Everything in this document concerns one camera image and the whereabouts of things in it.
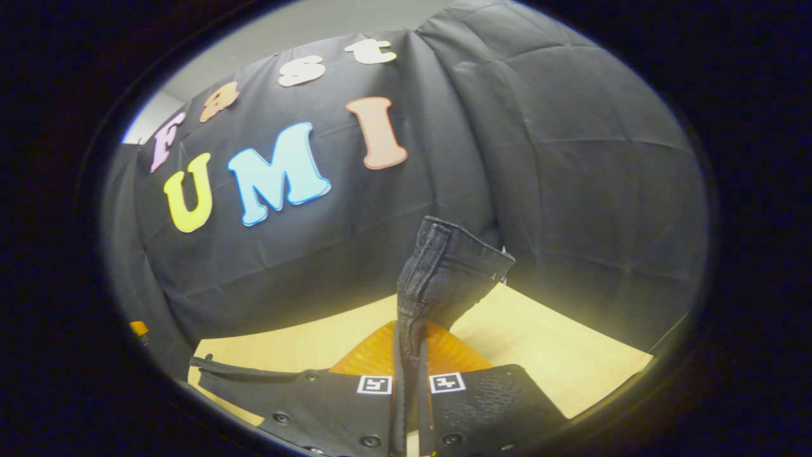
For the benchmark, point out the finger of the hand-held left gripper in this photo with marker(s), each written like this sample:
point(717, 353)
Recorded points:
point(139, 329)

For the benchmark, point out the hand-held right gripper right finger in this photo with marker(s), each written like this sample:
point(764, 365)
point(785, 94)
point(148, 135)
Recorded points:
point(488, 412)

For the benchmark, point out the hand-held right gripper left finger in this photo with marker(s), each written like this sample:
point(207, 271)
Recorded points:
point(342, 412)

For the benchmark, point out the black jeans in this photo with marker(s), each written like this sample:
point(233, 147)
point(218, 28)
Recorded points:
point(444, 266)

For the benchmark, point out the black backdrop cloth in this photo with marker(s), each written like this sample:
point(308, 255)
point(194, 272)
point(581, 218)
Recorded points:
point(571, 158)

